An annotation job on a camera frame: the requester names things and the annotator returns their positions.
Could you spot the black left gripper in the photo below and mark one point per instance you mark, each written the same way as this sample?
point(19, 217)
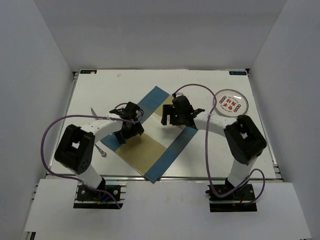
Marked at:
point(137, 128)

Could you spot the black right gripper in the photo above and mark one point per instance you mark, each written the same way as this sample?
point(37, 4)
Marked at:
point(169, 109)

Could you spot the iridescent fork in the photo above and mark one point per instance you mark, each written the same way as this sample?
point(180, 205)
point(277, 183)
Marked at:
point(102, 153)

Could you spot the iridescent teal knife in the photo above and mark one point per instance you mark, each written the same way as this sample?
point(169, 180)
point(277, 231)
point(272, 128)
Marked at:
point(94, 113)

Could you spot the blue beige cloth placemat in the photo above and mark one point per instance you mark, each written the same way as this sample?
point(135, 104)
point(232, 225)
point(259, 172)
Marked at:
point(153, 152)

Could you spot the white plate red characters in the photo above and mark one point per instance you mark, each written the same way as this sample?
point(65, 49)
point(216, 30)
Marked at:
point(231, 103)

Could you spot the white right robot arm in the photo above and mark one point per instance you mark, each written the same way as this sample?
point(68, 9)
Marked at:
point(246, 142)

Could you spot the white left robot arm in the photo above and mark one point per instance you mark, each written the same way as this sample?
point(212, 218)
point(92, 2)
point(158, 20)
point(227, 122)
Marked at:
point(76, 147)

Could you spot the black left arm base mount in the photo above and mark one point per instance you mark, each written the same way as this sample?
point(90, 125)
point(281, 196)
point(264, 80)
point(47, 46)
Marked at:
point(86, 198)

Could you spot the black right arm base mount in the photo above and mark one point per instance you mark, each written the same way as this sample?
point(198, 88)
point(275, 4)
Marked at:
point(236, 202)

